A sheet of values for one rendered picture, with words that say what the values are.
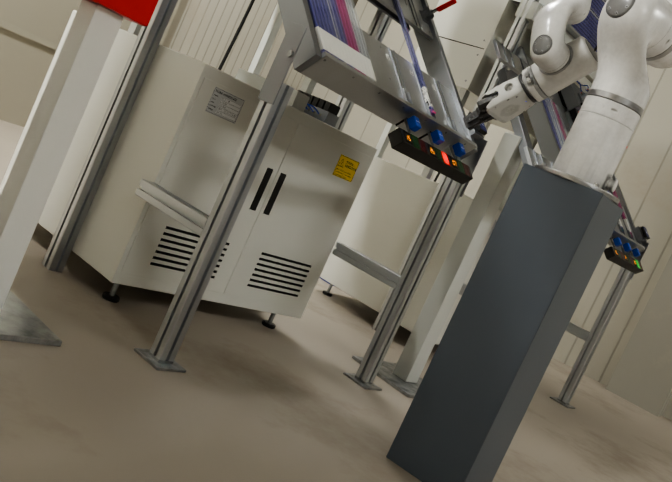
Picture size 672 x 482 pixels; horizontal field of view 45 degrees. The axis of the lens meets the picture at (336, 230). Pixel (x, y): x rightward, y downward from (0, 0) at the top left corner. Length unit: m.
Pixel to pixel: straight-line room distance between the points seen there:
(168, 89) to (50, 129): 0.50
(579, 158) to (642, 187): 3.26
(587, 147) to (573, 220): 0.16
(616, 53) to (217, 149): 0.93
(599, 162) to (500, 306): 0.36
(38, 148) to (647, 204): 3.93
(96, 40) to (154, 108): 0.48
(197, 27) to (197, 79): 3.38
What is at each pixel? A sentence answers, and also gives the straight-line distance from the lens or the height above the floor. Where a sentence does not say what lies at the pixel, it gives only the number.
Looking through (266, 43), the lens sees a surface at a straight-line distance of 2.81.
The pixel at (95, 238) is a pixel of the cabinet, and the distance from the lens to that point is 2.05.
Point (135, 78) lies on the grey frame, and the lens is 2.05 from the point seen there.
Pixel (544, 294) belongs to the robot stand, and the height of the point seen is 0.47.
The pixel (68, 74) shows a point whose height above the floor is 0.48.
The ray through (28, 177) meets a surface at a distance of 1.57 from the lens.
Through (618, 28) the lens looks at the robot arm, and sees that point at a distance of 1.76.
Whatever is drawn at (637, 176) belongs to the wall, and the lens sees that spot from 5.01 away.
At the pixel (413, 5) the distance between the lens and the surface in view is 2.40.
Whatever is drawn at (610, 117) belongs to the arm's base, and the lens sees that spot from 1.75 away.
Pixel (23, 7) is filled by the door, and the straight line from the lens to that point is 4.52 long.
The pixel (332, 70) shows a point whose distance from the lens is 1.73.
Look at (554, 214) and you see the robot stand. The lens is 1.70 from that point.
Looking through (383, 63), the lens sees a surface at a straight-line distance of 1.98.
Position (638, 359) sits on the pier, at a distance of 4.73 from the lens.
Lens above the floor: 0.55
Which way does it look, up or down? 5 degrees down
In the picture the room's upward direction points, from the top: 24 degrees clockwise
